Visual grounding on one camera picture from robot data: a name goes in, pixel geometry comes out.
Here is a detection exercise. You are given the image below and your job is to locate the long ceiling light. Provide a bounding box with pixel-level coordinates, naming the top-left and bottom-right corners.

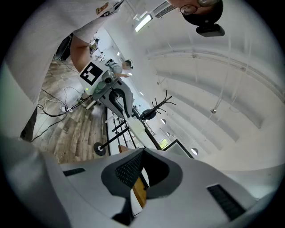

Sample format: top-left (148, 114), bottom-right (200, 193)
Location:
top-left (134, 14), bottom-right (154, 33)

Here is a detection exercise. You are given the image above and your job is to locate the black floor cable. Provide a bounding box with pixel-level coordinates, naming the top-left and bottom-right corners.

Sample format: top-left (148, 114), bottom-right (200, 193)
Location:
top-left (31, 88), bottom-right (90, 143)

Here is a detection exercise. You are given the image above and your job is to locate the person's white shirt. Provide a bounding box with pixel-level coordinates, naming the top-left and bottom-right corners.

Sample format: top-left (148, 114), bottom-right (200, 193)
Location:
top-left (2, 0), bottom-right (125, 143)

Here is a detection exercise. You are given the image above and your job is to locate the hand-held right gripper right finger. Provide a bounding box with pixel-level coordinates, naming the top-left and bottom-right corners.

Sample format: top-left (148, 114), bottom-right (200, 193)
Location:
top-left (133, 148), bottom-right (257, 228)

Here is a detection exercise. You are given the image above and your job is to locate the white ceiling air vent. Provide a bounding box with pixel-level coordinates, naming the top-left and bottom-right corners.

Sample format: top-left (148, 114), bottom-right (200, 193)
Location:
top-left (153, 1), bottom-right (178, 19)

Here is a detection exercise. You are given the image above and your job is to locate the black wheeled metal rack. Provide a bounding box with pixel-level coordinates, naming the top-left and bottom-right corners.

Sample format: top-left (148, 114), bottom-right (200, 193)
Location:
top-left (93, 111), bottom-right (140, 156)

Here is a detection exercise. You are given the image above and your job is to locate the person's left forearm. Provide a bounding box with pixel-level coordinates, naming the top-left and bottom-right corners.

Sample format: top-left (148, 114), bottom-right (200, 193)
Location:
top-left (70, 34), bottom-right (92, 74)

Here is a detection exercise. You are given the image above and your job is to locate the black bag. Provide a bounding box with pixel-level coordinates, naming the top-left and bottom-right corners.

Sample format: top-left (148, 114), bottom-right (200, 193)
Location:
top-left (140, 108), bottom-right (157, 121)

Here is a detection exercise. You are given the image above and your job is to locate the black head camera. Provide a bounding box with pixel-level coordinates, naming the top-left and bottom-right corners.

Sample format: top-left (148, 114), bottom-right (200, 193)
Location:
top-left (182, 0), bottom-right (226, 38)

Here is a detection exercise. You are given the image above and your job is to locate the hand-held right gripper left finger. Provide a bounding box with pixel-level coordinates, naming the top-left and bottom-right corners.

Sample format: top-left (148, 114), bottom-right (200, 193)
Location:
top-left (43, 148), bottom-right (147, 228)

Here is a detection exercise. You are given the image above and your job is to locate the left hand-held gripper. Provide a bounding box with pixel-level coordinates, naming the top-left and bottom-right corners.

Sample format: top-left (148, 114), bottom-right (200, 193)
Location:
top-left (78, 61), bottom-right (134, 118)

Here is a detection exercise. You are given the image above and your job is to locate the black coat rack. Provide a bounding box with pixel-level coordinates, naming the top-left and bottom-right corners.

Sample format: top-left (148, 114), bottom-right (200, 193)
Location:
top-left (139, 90), bottom-right (176, 122)

